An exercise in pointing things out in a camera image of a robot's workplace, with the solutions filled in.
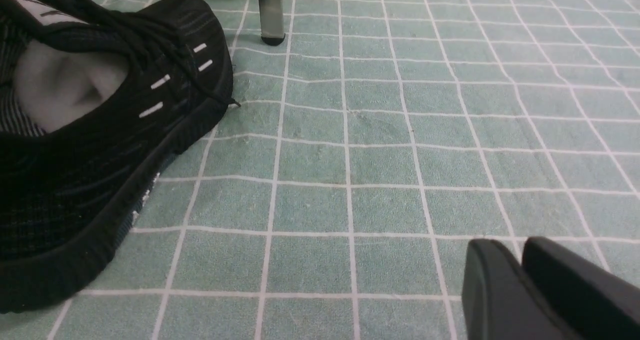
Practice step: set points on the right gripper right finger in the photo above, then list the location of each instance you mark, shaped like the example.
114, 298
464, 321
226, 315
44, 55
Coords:
592, 301

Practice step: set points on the green checked floor mat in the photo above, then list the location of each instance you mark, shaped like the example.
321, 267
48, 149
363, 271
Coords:
372, 145

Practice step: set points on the black knit sneaker right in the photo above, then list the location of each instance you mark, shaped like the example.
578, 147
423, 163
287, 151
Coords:
95, 102

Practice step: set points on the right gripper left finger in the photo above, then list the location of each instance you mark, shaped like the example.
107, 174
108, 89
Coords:
500, 302

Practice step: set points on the silver metal shoe rack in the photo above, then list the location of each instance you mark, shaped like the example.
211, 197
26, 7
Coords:
272, 22

